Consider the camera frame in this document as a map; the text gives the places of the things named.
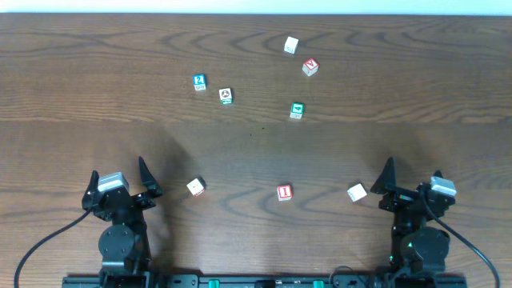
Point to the red edged picture block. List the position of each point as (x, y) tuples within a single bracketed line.
[(196, 187)]

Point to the plain wooden block top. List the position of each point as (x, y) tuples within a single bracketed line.
[(290, 45)]

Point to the plain wooden block right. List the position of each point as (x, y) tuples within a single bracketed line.
[(357, 192)]

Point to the red letter A block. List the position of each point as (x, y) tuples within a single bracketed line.
[(310, 67)]

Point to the green number 4 block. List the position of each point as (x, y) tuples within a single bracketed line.
[(297, 110)]

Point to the green picture block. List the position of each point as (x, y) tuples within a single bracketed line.
[(226, 96)]

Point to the plain wooden block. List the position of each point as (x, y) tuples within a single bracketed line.
[(290, 45), (357, 192)]

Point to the red letter I block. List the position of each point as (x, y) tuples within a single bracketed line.
[(284, 192)]

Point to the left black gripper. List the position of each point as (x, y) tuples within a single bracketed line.
[(121, 198)]

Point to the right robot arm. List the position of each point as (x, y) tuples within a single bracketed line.
[(418, 251)]

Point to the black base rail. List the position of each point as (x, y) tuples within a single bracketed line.
[(193, 281)]

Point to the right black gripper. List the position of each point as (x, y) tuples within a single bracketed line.
[(410, 196)]

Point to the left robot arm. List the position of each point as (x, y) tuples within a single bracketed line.
[(124, 245)]

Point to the blue number 2 block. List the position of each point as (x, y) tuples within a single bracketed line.
[(199, 82)]

